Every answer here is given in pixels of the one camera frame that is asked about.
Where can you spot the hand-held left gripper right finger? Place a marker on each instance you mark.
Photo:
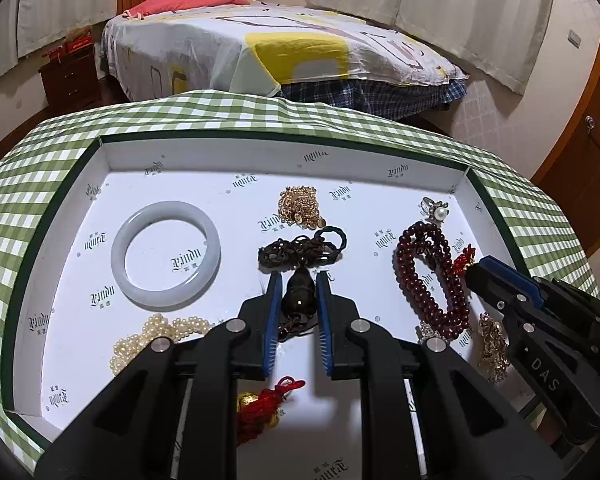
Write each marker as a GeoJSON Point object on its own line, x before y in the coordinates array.
{"type": "Point", "coordinates": [322, 330]}

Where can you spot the red gift box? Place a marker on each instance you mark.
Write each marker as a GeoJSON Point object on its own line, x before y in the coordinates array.
{"type": "Point", "coordinates": [80, 40]}
{"type": "Point", "coordinates": [55, 54]}

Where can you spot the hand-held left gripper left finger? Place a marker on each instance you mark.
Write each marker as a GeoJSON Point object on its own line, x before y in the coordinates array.
{"type": "Point", "coordinates": [274, 330]}

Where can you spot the brown wooden door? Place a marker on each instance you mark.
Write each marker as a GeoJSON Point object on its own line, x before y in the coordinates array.
{"type": "Point", "coordinates": [580, 175]}

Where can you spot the dark wooden nightstand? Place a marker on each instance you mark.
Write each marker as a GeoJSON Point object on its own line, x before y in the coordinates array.
{"type": "Point", "coordinates": [70, 80]}

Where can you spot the green shallow box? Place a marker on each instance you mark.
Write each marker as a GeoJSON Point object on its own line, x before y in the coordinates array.
{"type": "Point", "coordinates": [205, 185]}

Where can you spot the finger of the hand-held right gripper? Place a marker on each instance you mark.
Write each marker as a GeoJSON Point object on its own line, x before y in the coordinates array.
{"type": "Point", "coordinates": [515, 277]}
{"type": "Point", "coordinates": [490, 287]}

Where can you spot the white jade bangle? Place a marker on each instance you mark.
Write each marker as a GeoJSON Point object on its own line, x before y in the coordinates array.
{"type": "Point", "coordinates": [125, 280]}

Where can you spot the bed with patterned cover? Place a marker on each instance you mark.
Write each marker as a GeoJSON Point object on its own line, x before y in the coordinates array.
{"type": "Point", "coordinates": [330, 25]}

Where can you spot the thin dark braided loop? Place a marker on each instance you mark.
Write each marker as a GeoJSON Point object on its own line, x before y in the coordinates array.
{"type": "Point", "coordinates": [341, 240]}

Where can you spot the blue plaid bed skirt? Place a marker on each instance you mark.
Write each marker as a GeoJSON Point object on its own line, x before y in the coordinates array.
{"type": "Point", "coordinates": [380, 97]}

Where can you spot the green checked tablecloth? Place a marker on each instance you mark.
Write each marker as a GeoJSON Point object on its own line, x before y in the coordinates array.
{"type": "Point", "coordinates": [280, 115]}

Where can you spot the red pillow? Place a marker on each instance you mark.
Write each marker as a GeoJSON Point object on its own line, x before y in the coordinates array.
{"type": "Point", "coordinates": [190, 0]}

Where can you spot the red tassel gold charm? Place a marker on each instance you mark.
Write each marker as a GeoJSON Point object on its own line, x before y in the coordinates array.
{"type": "Point", "coordinates": [260, 405]}

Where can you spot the wall light switch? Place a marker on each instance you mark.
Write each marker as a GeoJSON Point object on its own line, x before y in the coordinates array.
{"type": "Point", "coordinates": [574, 38]}

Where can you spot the small red knot charm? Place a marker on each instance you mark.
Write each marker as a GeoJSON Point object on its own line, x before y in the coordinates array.
{"type": "Point", "coordinates": [462, 262]}

